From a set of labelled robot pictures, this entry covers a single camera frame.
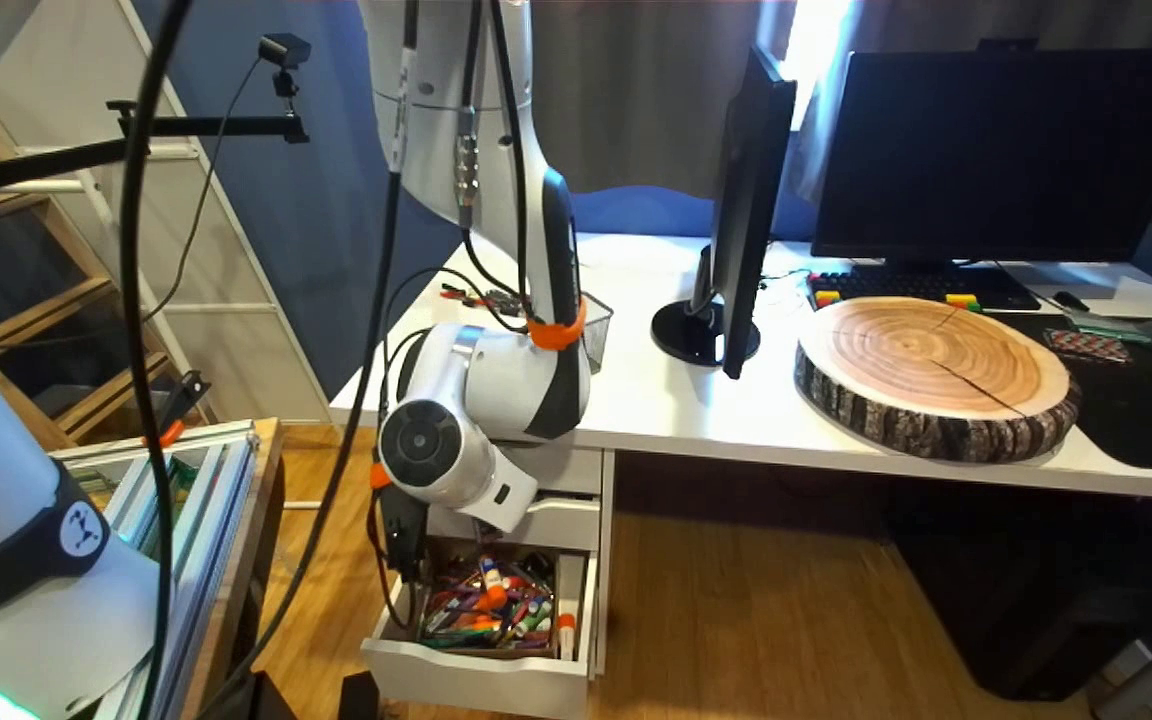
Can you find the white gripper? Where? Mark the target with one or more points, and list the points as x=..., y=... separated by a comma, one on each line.
x=499, y=499

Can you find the white drawer with tape roll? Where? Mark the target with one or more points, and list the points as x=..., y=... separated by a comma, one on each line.
x=575, y=522

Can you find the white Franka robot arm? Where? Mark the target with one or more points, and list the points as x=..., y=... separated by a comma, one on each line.
x=441, y=120

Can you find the white shallow drawer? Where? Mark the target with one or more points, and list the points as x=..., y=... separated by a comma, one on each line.
x=571, y=469

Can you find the white drawer with colourful clutter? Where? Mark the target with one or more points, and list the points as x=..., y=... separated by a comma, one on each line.
x=468, y=681

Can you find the colourful clutter pile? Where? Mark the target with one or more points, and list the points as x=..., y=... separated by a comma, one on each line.
x=488, y=605

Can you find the small black floor object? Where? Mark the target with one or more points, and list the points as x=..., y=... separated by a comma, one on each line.
x=362, y=697

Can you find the wooden crate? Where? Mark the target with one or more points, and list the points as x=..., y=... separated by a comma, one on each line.
x=240, y=562

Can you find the stack of glass panels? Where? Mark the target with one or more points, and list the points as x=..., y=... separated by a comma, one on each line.
x=210, y=492

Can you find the blue fabric panel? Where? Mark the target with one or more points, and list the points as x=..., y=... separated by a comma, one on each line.
x=657, y=210

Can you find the black orange clamp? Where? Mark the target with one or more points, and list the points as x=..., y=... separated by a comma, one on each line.
x=181, y=402

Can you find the white metal rack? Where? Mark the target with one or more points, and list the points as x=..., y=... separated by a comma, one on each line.
x=222, y=310

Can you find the yellow green toy block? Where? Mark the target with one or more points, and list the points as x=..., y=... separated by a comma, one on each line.
x=960, y=300
x=824, y=296

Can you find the black monitor with round stand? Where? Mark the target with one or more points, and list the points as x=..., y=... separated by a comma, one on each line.
x=749, y=201

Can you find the dark grey curtain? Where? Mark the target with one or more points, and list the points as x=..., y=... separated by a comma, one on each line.
x=1002, y=24
x=641, y=92

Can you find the wood slice cushion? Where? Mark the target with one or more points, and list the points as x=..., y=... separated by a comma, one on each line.
x=939, y=374

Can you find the black boom stand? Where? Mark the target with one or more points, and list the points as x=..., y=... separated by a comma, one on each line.
x=202, y=125

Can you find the black keyboard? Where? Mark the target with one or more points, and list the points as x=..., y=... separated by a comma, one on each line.
x=922, y=284

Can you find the black webcam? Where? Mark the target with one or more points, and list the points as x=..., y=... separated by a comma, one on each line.
x=287, y=58

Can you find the wooden ladder shelf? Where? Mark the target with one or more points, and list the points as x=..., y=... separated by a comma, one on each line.
x=43, y=314

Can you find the black computer mouse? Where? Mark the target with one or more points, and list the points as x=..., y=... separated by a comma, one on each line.
x=1071, y=300

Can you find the large black monitor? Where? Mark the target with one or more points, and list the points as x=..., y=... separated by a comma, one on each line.
x=1002, y=161

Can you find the white paper sheet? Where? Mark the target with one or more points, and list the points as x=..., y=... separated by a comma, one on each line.
x=1109, y=280

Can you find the black desk mat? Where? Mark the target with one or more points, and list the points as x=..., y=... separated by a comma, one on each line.
x=1150, y=402

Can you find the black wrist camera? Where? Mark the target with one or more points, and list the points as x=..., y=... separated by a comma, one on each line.
x=400, y=534

